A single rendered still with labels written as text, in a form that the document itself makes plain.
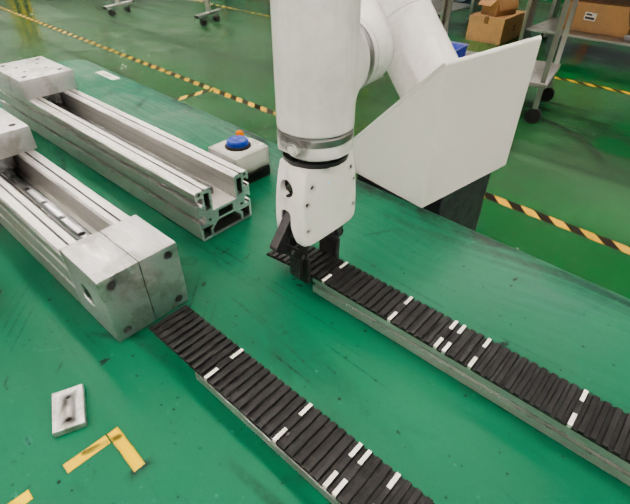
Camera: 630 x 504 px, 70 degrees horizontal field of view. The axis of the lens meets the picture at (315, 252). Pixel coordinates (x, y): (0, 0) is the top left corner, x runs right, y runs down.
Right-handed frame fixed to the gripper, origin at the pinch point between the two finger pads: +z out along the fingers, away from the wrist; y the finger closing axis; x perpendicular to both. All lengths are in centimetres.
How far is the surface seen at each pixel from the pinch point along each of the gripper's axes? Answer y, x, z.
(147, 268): -18.2, 9.7, -4.0
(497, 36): 466, 165, 74
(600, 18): 470, 78, 47
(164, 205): -5.0, 28.2, 1.4
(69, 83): 4, 76, -6
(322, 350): -8.7, -9.0, 4.0
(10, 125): -15, 53, -8
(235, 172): 3.1, 19.3, -4.5
